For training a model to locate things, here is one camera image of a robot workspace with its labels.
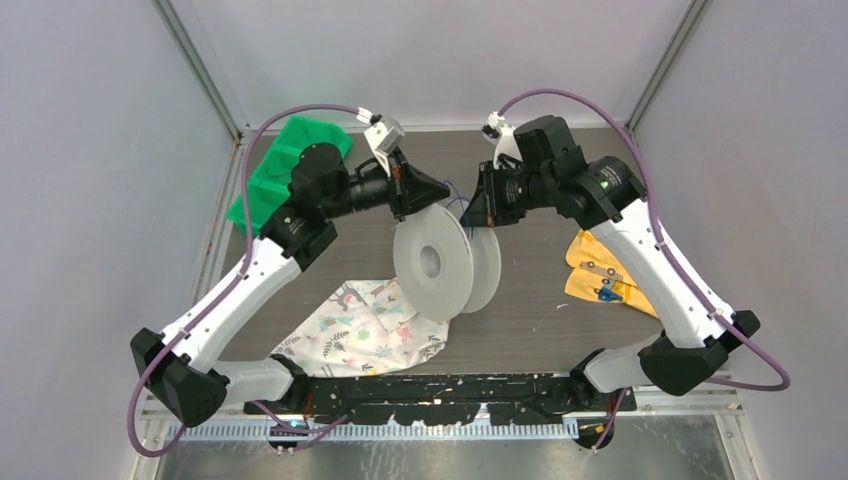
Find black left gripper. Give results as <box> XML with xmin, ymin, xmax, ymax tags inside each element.
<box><xmin>322</xmin><ymin>145</ymin><xmax>449</xmax><ymax>221</ymax></box>

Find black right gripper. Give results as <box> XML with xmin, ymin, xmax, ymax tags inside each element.
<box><xmin>461</xmin><ymin>159</ymin><xmax>554</xmax><ymax>227</ymax></box>

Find blue cable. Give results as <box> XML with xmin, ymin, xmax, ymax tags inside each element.
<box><xmin>442</xmin><ymin>180</ymin><xmax>480</xmax><ymax>241</ymax></box>

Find white perforated cable spool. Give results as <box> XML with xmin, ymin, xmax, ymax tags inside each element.
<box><xmin>393</xmin><ymin>204</ymin><xmax>502</xmax><ymax>321</ymax></box>

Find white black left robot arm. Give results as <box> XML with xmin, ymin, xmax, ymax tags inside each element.
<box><xmin>130</xmin><ymin>143</ymin><xmax>450</xmax><ymax>428</ymax></box>

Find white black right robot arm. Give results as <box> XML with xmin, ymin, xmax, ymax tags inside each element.
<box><xmin>460</xmin><ymin>113</ymin><xmax>761</xmax><ymax>411</ymax></box>

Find yellow printed cloth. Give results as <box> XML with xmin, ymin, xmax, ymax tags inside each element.
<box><xmin>564</xmin><ymin>230</ymin><xmax>658</xmax><ymax>318</ymax></box>

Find white patterned cloth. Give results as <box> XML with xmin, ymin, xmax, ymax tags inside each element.
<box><xmin>271</xmin><ymin>279</ymin><xmax>450</xmax><ymax>378</ymax></box>

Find green plastic divided bin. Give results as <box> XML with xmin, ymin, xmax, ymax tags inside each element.
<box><xmin>226</xmin><ymin>113</ymin><xmax>353</xmax><ymax>236</ymax></box>

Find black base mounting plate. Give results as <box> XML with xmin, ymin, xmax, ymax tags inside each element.
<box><xmin>262</xmin><ymin>373</ymin><xmax>637</xmax><ymax>426</ymax></box>

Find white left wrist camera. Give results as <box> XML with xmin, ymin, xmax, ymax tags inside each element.
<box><xmin>356</xmin><ymin>107</ymin><xmax>405</xmax><ymax>177</ymax></box>

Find aluminium frame rail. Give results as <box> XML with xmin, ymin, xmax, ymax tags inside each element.
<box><xmin>633</xmin><ymin>383</ymin><xmax>743</xmax><ymax>416</ymax></box>

